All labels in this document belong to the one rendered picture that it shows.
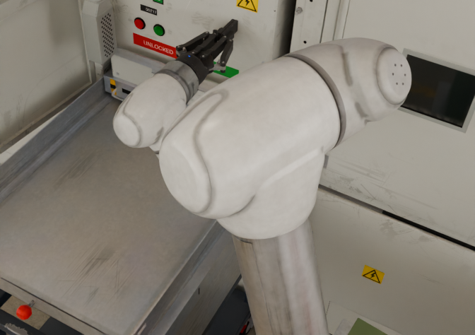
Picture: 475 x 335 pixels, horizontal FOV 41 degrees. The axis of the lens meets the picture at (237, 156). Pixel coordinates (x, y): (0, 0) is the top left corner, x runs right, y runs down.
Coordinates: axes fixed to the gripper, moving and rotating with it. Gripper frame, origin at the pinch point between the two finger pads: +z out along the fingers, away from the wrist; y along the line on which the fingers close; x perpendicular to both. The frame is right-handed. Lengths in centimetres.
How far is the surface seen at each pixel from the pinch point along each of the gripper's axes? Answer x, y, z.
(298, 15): 6.0, 14.8, 6.0
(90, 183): -38, -24, -29
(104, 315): -38, 3, -59
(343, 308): -91, 44, 4
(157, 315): -36, 14, -54
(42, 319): -123, -54, -33
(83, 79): -36, -50, 3
